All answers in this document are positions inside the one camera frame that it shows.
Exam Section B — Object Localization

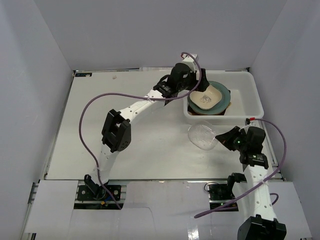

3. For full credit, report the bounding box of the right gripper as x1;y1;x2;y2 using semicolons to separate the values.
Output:
215;126;248;153

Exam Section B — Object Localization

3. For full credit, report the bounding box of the cream panda dish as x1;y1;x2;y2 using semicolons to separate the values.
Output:
189;85;222;110

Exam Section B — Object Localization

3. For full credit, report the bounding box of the blue round plate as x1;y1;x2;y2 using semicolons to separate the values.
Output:
186;81;231;104

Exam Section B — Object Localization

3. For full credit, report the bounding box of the clear glass plate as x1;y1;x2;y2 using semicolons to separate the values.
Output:
187;121;218;151

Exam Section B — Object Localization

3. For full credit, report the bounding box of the square brown glazed plate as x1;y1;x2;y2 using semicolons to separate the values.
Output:
187;102;232;116

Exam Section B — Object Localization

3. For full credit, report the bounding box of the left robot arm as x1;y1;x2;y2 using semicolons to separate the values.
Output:
96;63;209;184

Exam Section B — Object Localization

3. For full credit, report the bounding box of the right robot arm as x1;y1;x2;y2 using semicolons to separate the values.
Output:
215;126;287;240

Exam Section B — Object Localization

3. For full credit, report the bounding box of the white plastic bin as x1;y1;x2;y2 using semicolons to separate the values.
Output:
183;70;264;125

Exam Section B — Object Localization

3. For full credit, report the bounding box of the small black label sticker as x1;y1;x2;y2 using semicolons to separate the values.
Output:
74;72;92;78

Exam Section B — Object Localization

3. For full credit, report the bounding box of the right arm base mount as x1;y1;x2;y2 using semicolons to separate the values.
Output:
203;173;247;210

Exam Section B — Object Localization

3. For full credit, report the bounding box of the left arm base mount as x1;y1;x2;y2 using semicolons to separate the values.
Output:
76;174;122;202

